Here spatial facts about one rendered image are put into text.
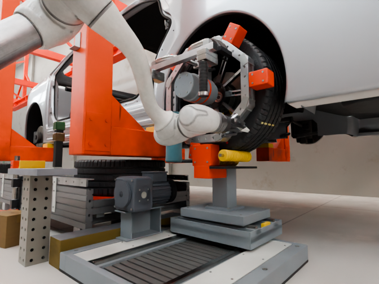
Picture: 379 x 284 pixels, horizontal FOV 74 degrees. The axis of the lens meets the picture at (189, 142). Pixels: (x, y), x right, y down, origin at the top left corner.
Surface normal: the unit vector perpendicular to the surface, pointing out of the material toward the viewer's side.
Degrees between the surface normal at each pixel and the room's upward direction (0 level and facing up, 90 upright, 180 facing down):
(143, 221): 90
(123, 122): 90
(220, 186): 90
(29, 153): 90
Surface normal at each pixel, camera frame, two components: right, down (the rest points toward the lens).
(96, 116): 0.75, -0.07
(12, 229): 0.90, -0.04
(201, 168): -0.66, -0.07
